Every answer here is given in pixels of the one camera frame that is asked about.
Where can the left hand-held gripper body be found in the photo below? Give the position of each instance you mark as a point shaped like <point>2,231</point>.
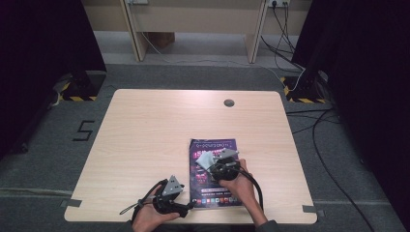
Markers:
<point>169,203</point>

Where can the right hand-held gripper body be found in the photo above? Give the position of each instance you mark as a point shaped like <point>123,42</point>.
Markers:
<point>225,169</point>

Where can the magazine with dark illustrated cover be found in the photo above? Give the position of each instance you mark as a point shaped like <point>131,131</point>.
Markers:
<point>206,190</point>

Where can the person's right hand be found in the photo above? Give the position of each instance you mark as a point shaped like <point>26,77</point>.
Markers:
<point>241,190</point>

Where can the person's left hand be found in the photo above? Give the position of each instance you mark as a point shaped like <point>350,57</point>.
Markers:
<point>146,219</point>

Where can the grey tape strip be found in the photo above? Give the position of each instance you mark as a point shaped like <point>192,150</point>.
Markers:
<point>71,203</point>
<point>312,210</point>

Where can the black stand base hazard striped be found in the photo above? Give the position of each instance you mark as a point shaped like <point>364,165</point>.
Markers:
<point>304,88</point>
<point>84,86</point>

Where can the brown cardboard box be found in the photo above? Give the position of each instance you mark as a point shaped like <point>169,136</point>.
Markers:
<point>162,39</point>

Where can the black curtain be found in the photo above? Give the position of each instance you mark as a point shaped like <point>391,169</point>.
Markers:
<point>370,80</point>
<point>42,58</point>

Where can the white wall power outlet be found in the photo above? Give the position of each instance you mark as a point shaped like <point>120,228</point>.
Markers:
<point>279,2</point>

